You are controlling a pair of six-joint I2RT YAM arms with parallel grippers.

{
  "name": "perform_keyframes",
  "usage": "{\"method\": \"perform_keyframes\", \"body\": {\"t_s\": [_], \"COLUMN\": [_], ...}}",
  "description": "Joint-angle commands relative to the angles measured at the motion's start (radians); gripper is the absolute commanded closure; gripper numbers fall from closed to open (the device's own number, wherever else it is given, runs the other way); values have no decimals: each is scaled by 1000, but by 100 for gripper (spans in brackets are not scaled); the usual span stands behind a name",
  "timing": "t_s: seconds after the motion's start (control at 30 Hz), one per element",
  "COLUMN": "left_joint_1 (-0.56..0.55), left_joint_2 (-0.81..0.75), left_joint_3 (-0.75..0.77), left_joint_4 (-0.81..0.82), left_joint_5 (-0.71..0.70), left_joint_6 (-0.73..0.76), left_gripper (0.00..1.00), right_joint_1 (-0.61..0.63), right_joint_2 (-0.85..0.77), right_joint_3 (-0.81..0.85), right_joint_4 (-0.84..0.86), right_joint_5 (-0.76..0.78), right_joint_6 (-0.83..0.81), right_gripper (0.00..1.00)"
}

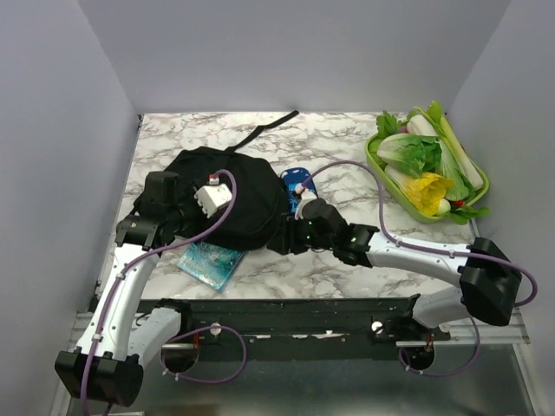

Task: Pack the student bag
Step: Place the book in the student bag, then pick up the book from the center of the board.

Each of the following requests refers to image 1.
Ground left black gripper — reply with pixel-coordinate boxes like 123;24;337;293
168;179;226;244

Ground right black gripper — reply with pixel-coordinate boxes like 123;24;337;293
266;211;336;254

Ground blue dinosaur pencil case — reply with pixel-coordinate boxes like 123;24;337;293
280;167;318;218

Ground teal fantasy book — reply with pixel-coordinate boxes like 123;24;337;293
178;242;245;292

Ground black backpack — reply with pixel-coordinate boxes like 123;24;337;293
132;110;299;250

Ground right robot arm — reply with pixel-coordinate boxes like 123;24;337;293
267;198;522;340

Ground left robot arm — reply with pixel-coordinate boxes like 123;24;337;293
55;172;206;414

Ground green vegetable tray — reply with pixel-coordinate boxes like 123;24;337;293
365;134;490;224

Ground yellow flower vegetable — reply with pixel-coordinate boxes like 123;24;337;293
403;172;454;216

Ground napa cabbage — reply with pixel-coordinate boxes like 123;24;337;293
376;133;441;178

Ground white daikon radish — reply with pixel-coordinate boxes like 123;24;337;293
407;114;438;137

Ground green celery stalk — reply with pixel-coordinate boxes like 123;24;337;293
415;101;484;190

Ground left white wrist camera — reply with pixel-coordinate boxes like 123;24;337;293
193;170;236;218

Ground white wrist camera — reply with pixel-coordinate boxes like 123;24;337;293
193;170;236;218
293;183;317;220

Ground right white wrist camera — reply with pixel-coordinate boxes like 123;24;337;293
293;183;317;220

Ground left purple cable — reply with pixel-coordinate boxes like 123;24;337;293
80;168;247;416

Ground purple cable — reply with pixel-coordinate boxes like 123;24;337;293
80;168;247;416
294;159;539;377

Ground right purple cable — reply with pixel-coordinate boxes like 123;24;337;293
294;159;539;377

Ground aluminium mounting rail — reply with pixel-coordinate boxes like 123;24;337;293
68;310;531;351

